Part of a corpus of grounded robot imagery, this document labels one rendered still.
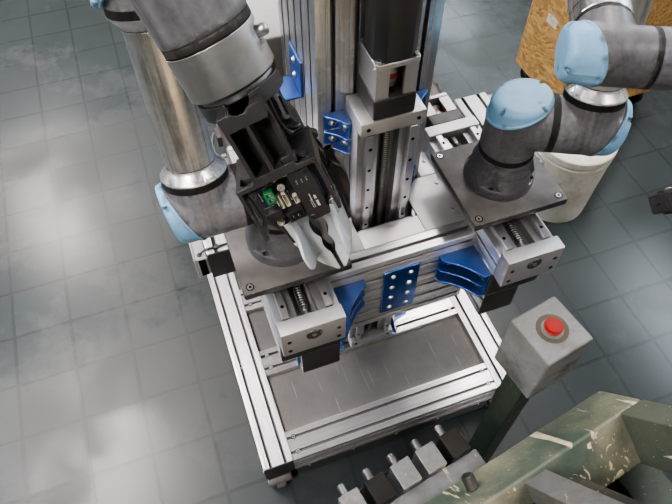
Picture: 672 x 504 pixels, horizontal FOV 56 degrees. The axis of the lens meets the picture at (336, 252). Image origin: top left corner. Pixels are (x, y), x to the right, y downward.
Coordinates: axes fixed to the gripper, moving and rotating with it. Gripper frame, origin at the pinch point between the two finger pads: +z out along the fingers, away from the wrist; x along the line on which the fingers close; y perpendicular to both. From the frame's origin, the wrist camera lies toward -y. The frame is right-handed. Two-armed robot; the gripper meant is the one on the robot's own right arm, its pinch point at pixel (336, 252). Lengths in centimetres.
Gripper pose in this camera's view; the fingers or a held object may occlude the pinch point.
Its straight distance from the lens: 63.1
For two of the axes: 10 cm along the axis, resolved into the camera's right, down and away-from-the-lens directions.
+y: 1.2, 5.6, -8.2
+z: 4.1, 7.3, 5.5
